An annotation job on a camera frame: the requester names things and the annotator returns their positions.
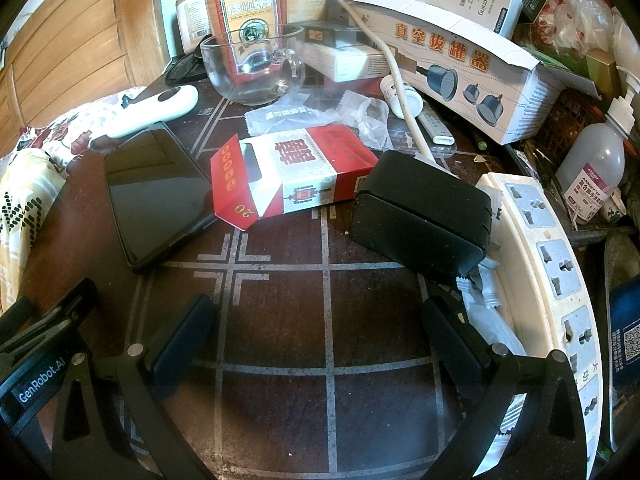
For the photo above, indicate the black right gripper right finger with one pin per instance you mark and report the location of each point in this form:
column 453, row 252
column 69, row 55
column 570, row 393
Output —
column 549, row 438

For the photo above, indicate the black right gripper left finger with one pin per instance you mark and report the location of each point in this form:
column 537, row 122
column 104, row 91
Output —
column 67, row 415

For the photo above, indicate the white power strip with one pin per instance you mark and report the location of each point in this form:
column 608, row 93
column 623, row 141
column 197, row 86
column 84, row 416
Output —
column 545, row 298

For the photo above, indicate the black smartphone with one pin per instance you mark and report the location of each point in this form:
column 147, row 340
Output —
column 159, row 194

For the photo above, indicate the patterned cream bed sheet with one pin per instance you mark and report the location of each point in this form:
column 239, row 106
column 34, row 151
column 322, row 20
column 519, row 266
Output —
column 34, row 173

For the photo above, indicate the white handheld thermometer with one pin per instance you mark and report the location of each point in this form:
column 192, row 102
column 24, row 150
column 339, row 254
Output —
column 163, row 107

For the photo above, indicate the black power adapter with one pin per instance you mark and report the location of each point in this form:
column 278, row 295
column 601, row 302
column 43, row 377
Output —
column 421, row 217

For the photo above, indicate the translucent pump bottle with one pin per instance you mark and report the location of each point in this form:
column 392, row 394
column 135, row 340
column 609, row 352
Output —
column 595, row 164

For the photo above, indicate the white remote control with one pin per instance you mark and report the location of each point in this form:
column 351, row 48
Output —
column 434, row 127

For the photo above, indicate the red white cigarette box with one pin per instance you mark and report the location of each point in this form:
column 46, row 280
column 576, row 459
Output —
column 281, row 172

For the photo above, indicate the wooden headboard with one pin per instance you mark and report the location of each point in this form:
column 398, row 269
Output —
column 71, row 52

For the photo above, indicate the white cupping set box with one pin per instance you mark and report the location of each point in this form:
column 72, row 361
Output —
column 486, row 79

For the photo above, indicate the clear glass cup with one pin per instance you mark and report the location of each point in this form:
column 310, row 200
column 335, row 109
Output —
column 253, row 66

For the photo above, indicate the clear plastic wrapper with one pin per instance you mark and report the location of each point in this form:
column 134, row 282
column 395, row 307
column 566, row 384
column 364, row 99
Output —
column 369, row 116

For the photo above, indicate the white medicine jar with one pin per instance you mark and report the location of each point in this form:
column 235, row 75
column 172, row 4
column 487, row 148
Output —
column 193, row 23

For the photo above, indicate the red green medicine box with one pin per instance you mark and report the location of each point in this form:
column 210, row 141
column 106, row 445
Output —
column 237, row 26

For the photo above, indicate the small white box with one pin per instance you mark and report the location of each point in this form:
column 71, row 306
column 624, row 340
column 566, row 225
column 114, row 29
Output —
column 347, row 63

